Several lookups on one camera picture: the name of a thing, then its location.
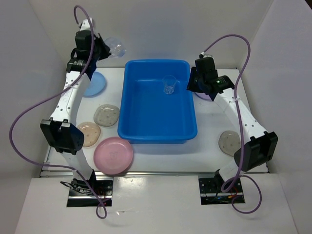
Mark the clear plastic cup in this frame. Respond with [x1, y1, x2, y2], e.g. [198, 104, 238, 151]
[162, 75, 177, 95]
[104, 37, 126, 58]

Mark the purple round plate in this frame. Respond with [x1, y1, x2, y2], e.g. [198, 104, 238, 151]
[195, 93, 212, 101]

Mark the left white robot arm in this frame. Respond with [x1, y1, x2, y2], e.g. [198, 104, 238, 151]
[40, 30, 110, 195]

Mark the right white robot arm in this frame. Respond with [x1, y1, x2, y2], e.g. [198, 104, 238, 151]
[187, 54, 278, 192]

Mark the blue plastic bin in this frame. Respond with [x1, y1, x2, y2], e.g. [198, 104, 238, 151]
[117, 59, 197, 144]

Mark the light blue round plate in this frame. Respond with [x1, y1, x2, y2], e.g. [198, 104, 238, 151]
[83, 72, 106, 98]

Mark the grey textured glass plate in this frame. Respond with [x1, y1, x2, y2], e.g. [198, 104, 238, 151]
[93, 104, 120, 127]

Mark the grey glass plate right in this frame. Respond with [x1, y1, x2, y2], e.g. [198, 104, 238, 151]
[218, 130, 241, 157]

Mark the beige textured glass plate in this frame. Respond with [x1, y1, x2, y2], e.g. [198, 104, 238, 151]
[77, 122, 101, 147]

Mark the pink round plate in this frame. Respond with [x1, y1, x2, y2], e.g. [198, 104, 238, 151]
[93, 137, 134, 175]

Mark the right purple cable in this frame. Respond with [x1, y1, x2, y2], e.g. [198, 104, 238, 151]
[201, 34, 263, 215]

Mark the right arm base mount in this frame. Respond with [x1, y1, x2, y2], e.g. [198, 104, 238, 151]
[198, 178, 245, 205]

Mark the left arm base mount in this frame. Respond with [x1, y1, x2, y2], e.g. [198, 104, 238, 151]
[60, 179, 113, 207]

